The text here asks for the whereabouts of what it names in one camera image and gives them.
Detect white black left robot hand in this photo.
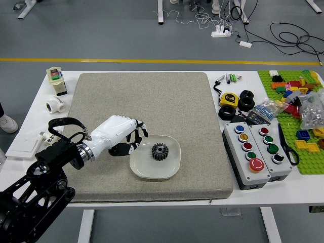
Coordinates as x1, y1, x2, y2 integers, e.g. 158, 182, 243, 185
85, 115, 149, 160

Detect big black gear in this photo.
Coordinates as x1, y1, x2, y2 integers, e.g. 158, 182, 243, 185
151, 142, 170, 161

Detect large black nut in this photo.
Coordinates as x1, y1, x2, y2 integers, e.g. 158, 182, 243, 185
218, 105, 237, 120
237, 97, 256, 111
239, 90, 255, 101

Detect grey five-button control box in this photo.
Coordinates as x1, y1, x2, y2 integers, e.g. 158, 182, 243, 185
222, 121, 271, 191

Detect grey four-button control box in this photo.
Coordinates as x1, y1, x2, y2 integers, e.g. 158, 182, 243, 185
249, 124, 293, 182

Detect grey-brown mat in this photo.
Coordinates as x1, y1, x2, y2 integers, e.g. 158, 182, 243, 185
66, 72, 234, 203

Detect white square plate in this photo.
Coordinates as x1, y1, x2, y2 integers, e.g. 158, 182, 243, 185
129, 134, 181, 180

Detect white pipe tee fitting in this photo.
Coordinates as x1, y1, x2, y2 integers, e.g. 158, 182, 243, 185
46, 95, 67, 114

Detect yellow floor tape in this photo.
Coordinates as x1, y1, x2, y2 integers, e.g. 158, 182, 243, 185
0, 58, 321, 66

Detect white table leg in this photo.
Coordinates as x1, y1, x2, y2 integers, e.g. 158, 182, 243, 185
260, 207, 281, 243
77, 209, 95, 243

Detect yellow tape measure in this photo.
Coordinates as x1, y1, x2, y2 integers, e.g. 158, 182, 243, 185
219, 92, 239, 107

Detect black flat pouch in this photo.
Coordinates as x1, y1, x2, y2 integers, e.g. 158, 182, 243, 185
230, 113, 251, 125

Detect white background desk leg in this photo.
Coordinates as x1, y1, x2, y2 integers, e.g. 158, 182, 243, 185
234, 0, 250, 25
17, 0, 38, 20
157, 0, 168, 25
306, 0, 324, 13

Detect white power strip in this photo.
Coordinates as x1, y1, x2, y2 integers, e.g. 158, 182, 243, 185
211, 25, 232, 38

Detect black display module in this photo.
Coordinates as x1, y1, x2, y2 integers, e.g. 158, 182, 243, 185
247, 111, 271, 125

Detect plastic bag of blue parts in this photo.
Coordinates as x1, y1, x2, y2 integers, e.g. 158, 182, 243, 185
249, 100, 288, 119

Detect black scissors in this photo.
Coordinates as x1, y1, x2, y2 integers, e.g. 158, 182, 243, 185
277, 123, 300, 166

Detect green brick baseplate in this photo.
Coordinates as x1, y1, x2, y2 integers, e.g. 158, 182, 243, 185
257, 70, 324, 175

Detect red brick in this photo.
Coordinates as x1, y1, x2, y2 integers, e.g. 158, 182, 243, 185
285, 104, 301, 117
288, 79, 306, 88

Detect grey brick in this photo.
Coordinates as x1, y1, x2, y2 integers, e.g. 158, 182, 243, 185
288, 91, 308, 105

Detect blue square brick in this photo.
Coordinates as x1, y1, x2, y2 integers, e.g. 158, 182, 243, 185
296, 130, 311, 141

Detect plastic bag of silver screws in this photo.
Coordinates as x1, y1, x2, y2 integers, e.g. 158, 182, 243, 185
299, 88, 324, 130

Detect light green long brick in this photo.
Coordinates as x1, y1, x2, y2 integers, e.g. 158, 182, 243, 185
301, 70, 316, 83

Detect small white bracket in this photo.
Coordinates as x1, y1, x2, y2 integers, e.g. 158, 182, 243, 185
39, 129, 64, 147

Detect beige switch box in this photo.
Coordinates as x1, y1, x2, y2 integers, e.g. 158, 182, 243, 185
46, 66, 68, 97

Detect silver stick with black lanyard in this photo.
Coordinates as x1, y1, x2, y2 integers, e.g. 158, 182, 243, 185
213, 74, 226, 97

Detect white floor cable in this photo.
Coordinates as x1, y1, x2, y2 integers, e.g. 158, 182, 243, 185
151, 4, 233, 30

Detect metal under-table bracket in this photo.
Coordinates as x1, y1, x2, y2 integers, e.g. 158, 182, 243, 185
220, 207, 241, 216

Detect black floor cable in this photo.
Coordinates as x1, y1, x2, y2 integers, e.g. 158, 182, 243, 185
269, 22, 324, 64
229, 0, 251, 44

